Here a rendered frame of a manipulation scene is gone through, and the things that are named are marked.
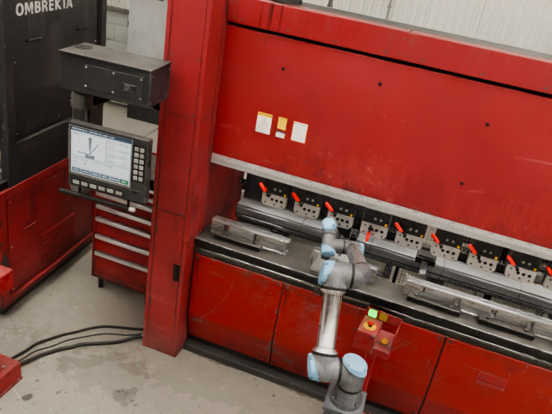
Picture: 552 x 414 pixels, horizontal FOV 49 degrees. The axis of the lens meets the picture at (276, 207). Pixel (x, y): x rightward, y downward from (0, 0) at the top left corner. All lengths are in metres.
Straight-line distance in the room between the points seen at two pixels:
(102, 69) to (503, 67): 1.92
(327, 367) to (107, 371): 1.73
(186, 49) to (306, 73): 0.64
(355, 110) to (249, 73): 0.61
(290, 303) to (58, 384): 1.47
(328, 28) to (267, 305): 1.67
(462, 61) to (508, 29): 4.25
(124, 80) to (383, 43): 1.28
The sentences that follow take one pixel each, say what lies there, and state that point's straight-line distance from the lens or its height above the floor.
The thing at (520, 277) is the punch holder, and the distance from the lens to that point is 3.45.
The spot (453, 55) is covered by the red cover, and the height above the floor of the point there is 2.24.
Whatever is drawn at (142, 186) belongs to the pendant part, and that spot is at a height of 1.35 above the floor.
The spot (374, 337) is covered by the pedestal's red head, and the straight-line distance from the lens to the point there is 3.34.
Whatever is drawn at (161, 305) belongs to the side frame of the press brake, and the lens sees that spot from 3.94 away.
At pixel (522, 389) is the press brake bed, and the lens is 3.71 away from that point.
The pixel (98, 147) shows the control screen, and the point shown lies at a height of 1.50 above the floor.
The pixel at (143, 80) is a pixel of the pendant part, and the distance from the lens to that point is 3.03.
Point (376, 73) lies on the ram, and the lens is 3.15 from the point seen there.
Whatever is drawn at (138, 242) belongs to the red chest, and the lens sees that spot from 4.28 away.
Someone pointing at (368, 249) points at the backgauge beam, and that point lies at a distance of 3.78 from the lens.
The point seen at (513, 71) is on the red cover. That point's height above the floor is 2.23.
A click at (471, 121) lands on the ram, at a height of 1.94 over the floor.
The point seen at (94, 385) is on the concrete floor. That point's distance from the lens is 3.95.
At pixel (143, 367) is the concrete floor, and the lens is 4.06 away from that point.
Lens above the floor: 2.72
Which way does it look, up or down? 26 degrees down
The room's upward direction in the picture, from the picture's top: 10 degrees clockwise
